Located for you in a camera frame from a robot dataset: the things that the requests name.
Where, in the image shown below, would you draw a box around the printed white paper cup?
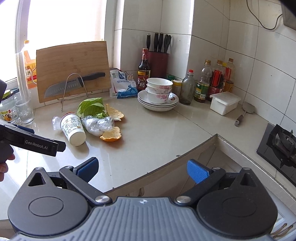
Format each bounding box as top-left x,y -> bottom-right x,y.
60,113 -> 86,147

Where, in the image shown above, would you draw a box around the person left hand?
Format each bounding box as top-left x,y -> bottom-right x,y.
0,154 -> 15,182

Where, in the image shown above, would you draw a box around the clear glass mug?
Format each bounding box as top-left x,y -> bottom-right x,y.
13,99 -> 34,125

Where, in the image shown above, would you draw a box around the small clear plastic scrap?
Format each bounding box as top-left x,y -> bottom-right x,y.
52,116 -> 62,131

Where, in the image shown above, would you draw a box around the crumpled clear plastic bag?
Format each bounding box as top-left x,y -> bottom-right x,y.
81,115 -> 115,137

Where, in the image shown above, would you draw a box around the near orange peel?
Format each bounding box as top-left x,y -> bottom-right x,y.
100,126 -> 121,142

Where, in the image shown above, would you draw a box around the orange peel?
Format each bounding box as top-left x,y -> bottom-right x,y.
100,126 -> 121,142
106,104 -> 125,121

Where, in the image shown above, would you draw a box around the green cabbage leaf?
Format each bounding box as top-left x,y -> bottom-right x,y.
76,97 -> 108,118

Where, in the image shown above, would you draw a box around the bamboo cutting board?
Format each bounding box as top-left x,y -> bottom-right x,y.
36,41 -> 111,103

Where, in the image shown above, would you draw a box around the far orange peel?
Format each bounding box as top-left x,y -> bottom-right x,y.
106,104 -> 125,121

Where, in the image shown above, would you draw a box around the black gas stove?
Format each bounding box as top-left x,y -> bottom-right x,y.
256,124 -> 295,185

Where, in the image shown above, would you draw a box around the white plastic lidded box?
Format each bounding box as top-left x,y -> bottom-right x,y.
210,92 -> 241,116

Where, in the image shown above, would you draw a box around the yellow cooking wine jug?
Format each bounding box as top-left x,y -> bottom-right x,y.
22,40 -> 37,89

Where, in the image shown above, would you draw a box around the metal spatula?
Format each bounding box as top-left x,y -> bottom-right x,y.
234,101 -> 255,127

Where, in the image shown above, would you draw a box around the oil bottle green label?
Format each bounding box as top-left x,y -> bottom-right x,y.
194,59 -> 212,103

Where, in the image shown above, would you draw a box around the clear glass bottle red cap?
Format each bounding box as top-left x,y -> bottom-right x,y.
179,69 -> 195,105

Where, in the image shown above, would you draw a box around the red label sauce bottle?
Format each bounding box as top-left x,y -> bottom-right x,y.
206,60 -> 225,101

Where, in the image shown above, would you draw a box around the yellow oil bottle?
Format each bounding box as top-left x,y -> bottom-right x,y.
223,58 -> 235,92

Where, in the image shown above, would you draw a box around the green lidded jar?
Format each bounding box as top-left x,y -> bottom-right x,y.
167,75 -> 182,97

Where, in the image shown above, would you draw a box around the lower white floral bowl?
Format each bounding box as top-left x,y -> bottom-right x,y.
145,83 -> 171,104

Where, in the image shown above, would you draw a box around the white floral bowl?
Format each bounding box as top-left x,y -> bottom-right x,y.
147,78 -> 173,89
145,83 -> 171,104

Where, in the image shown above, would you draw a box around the blue white salt bag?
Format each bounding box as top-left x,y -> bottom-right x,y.
109,69 -> 138,99

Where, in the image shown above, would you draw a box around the stacked white plates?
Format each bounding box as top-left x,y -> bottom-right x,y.
137,90 -> 179,112

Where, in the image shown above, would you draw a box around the top white floral bowl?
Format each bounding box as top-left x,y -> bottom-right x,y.
147,78 -> 173,89

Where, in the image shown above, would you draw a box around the dark vinegar bottle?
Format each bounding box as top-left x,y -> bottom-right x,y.
136,48 -> 151,91

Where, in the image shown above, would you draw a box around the red knife block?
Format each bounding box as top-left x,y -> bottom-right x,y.
146,32 -> 171,78

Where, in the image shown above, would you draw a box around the metal wire rack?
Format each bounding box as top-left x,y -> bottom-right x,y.
60,73 -> 89,112

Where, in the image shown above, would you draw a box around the black handled kitchen knife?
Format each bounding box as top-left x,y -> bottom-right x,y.
44,72 -> 105,98

